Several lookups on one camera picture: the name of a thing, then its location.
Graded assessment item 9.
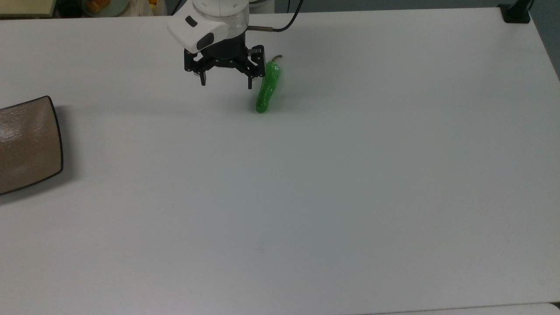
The brown ceramic plate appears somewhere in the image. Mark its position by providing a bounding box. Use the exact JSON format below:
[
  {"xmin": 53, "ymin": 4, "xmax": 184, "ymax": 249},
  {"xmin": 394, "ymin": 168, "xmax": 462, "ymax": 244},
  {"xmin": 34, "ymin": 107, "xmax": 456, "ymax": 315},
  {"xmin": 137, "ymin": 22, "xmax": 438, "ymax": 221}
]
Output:
[{"xmin": 0, "ymin": 95, "xmax": 64, "ymax": 196}]

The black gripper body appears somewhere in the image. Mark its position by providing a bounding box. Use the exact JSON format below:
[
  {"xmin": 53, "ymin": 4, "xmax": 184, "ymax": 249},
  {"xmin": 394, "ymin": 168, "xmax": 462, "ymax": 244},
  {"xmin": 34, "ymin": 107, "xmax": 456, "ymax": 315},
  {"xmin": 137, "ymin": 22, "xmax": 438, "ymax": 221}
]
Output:
[{"xmin": 201, "ymin": 35, "xmax": 250, "ymax": 62}]

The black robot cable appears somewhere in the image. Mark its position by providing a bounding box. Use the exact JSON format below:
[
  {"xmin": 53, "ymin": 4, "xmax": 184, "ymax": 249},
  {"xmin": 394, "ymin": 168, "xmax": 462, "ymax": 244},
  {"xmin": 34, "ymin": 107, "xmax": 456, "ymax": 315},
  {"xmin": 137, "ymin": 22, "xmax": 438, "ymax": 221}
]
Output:
[{"xmin": 247, "ymin": 0, "xmax": 305, "ymax": 33}]

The beige board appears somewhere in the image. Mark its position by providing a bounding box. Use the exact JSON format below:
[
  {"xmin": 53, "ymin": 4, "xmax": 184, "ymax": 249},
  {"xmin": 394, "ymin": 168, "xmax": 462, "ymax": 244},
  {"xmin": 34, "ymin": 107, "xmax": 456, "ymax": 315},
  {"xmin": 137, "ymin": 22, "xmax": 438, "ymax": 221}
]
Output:
[{"xmin": 0, "ymin": 0, "xmax": 57, "ymax": 18}]

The black table clamp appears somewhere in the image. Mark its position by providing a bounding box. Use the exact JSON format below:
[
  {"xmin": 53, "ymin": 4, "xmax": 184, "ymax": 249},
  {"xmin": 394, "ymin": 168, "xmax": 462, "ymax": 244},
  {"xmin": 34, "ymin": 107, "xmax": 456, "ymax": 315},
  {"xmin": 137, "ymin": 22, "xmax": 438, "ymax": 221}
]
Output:
[{"xmin": 498, "ymin": 0, "xmax": 533, "ymax": 24}]

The green chili pepper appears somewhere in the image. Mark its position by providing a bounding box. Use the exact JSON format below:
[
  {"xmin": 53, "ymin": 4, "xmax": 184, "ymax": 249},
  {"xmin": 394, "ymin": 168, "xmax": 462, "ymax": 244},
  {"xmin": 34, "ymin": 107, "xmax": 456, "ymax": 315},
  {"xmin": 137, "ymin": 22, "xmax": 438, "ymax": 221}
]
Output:
[{"xmin": 255, "ymin": 55, "xmax": 284, "ymax": 114}]

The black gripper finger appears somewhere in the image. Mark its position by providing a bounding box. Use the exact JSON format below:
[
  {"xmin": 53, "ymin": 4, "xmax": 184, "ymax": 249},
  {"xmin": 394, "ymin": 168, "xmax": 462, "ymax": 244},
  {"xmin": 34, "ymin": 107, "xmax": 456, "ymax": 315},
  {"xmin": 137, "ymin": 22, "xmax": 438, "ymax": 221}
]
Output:
[
  {"xmin": 232, "ymin": 45, "xmax": 266, "ymax": 90},
  {"xmin": 183, "ymin": 49, "xmax": 215, "ymax": 86}
]

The grey bowl with orange food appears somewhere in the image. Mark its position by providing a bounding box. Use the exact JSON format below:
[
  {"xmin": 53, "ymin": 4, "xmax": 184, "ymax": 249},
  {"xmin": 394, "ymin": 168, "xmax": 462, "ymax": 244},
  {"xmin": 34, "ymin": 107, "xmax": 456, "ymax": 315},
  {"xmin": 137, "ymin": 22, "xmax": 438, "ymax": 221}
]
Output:
[{"xmin": 82, "ymin": 0, "xmax": 130, "ymax": 18}]

